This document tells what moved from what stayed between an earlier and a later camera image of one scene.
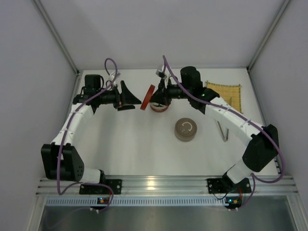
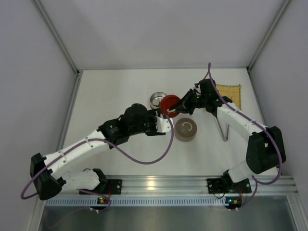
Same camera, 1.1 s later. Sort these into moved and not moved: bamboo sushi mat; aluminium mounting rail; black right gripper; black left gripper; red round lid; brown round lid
Moved: black right gripper; red round lid; black left gripper
Not moved: aluminium mounting rail; brown round lid; bamboo sushi mat
